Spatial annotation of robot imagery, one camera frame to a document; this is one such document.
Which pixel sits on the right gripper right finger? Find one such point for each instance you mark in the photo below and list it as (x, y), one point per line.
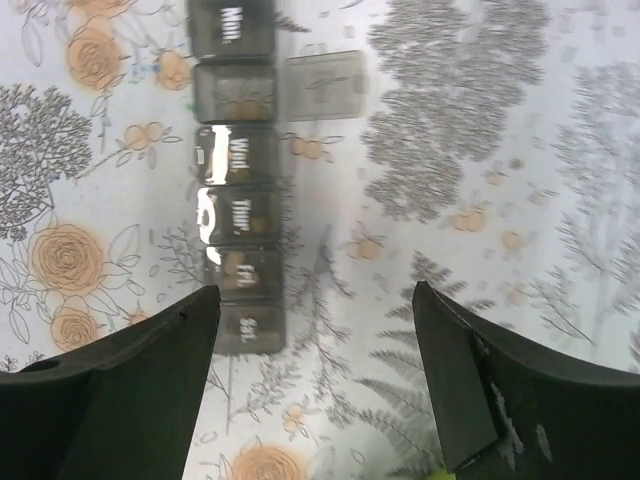
(506, 407)

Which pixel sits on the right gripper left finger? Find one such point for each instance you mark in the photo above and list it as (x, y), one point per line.
(122, 407)

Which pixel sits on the grey weekly pill organizer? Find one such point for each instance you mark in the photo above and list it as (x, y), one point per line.
(245, 175)

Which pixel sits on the floral table mat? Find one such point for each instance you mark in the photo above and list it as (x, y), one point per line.
(490, 148)

